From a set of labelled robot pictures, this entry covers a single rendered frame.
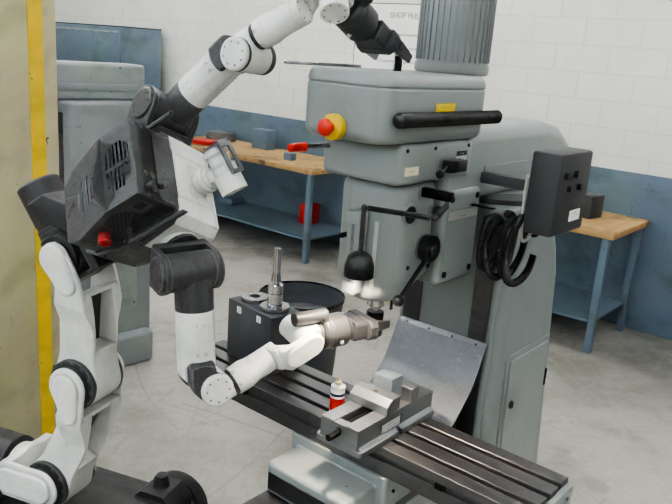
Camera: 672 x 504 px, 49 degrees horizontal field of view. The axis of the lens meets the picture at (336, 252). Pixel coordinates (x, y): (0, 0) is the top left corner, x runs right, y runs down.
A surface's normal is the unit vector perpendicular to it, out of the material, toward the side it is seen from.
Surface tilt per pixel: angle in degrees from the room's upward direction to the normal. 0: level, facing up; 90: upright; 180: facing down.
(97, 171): 75
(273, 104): 90
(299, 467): 0
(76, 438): 115
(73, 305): 90
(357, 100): 90
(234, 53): 85
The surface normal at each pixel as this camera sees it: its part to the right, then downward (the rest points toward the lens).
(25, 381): 0.76, 0.22
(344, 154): -0.64, 0.16
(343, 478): 0.07, -0.96
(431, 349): -0.54, -0.29
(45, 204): -0.36, 0.22
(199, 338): 0.47, 0.16
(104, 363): 0.93, -0.01
